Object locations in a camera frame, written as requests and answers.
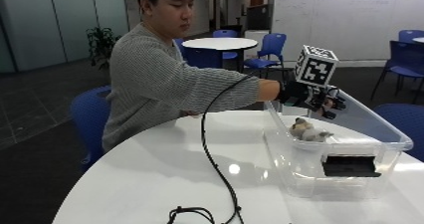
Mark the blue chair with rounded back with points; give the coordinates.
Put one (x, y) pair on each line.
(91, 117)

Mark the round white table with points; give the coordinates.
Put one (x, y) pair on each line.
(220, 44)

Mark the grey beige soft toy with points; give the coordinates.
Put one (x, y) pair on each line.
(307, 131)

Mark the green potted plant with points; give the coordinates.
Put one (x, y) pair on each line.
(101, 46)

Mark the dark cabinet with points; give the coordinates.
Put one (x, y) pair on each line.
(257, 18)

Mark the white cabinet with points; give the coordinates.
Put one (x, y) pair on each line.
(255, 38)

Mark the clear plastic storage bin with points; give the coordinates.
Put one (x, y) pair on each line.
(305, 164)

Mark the black bin latch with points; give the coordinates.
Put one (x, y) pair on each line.
(350, 166)

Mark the person in grey sweater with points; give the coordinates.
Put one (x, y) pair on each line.
(150, 81)

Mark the white cube with black markers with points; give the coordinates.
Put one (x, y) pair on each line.
(315, 66)

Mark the blue plastic chair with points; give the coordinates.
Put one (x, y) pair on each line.
(406, 63)
(201, 58)
(404, 124)
(269, 49)
(410, 35)
(226, 35)

